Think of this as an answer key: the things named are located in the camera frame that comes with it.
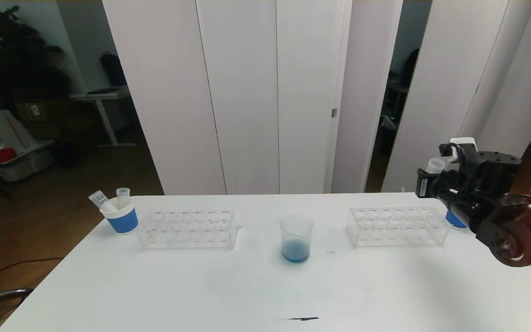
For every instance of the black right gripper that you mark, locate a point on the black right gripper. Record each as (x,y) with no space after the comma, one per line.
(423,186)

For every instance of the test tube with yellow pigment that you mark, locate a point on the test tube with yellow pigment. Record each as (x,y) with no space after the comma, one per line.
(436,165)

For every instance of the test tube with blue pigment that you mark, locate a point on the test tube with blue pigment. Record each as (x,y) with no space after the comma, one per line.
(123,193)

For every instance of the test tube with red pigment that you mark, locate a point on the test tube with red pigment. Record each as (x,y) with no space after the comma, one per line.
(100,199)

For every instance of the silver and black right arm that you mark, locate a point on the silver and black right arm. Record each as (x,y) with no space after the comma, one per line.
(519,226)

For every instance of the clear acrylic test tube rack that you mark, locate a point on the clear acrylic test tube rack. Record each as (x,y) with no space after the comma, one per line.
(390,228)
(191,231)

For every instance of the clear glass beaker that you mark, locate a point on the clear glass beaker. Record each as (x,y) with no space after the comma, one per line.
(296,251)

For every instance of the blue and white paper cup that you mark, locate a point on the blue and white paper cup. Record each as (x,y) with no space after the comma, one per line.
(124,222)
(454,219)

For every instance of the white partition panel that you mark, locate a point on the white partition panel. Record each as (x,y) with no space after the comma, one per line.
(164,92)
(362,92)
(242,92)
(309,92)
(440,69)
(519,92)

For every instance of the black backpack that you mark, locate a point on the black backpack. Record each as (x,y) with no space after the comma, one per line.
(113,70)

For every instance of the white office desk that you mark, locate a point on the white office desk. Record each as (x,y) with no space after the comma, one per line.
(104,96)

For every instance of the brown cardboard box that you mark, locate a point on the brown cardboard box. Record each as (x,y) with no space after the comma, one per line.
(46,116)

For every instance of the white wheeled machine base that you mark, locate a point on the white wheeled machine base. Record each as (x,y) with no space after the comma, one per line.
(21,158)

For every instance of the dark green potted plant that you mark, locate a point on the dark green potted plant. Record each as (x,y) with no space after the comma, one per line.
(16,60)

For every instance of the grey metal chair leg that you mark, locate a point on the grey metal chair leg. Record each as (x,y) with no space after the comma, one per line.
(16,293)

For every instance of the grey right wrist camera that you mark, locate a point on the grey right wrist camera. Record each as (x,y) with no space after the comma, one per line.
(463,142)

